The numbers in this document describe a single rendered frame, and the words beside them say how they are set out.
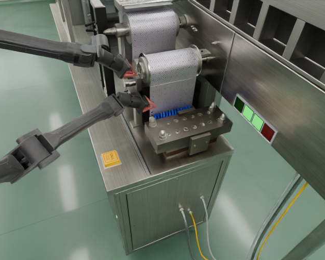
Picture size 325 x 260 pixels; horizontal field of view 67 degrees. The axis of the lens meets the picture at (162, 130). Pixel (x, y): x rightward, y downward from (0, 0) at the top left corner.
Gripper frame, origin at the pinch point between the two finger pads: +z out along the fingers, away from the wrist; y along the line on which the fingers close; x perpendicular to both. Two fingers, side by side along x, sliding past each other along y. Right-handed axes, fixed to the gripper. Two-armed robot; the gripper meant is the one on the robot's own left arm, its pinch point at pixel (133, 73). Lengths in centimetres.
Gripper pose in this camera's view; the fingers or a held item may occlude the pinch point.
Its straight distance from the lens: 113.8
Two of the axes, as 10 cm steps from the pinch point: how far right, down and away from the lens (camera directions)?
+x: 6.4, -6.9, -3.3
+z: 6.1, 2.0, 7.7
